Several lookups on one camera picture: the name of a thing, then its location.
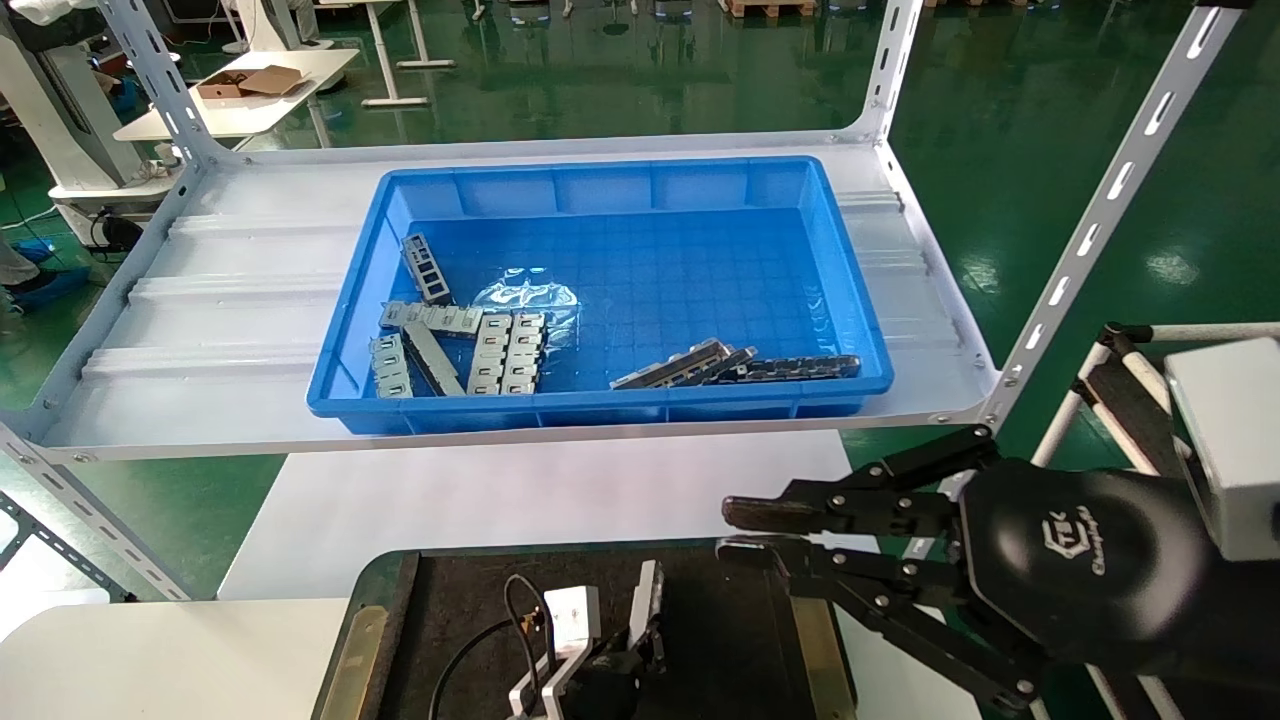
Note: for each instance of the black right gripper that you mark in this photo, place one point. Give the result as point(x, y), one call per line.
point(1080, 560)

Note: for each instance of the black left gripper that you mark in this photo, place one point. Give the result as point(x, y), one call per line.
point(605, 690)

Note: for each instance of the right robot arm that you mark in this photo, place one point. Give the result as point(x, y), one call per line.
point(1240, 640)

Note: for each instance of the black container tray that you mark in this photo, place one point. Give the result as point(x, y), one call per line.
point(450, 630)

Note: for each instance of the blue plastic bin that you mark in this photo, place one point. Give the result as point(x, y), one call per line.
point(700, 250)

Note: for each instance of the clear plastic bag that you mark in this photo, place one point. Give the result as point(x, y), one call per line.
point(525, 295)

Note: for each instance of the white metal shelf rack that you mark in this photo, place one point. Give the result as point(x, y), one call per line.
point(240, 320)

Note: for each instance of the wooden pallet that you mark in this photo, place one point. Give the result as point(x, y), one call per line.
point(765, 7)

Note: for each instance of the white work table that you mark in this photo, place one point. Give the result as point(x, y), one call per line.
point(300, 100)

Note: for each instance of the open cardboard box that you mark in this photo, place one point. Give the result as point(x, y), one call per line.
point(255, 82)

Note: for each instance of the blue shoe cover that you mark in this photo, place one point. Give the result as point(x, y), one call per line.
point(55, 282)

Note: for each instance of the white machine stand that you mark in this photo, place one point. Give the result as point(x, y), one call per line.
point(60, 130)

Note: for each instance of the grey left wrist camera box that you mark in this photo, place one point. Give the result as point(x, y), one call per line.
point(570, 620)

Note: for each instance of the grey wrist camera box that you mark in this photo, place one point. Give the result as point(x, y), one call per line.
point(1235, 450)
point(570, 620)

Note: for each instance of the long dark metal bracket part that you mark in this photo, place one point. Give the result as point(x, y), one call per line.
point(800, 368)

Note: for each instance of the white tube frame cart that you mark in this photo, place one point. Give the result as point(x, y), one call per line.
point(1125, 400)

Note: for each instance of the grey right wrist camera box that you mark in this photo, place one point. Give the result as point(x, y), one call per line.
point(1235, 450)

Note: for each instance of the upright dark metal bracket part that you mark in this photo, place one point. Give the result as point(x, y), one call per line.
point(428, 268)

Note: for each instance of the white desk frame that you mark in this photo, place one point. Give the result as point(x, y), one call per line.
point(395, 101)

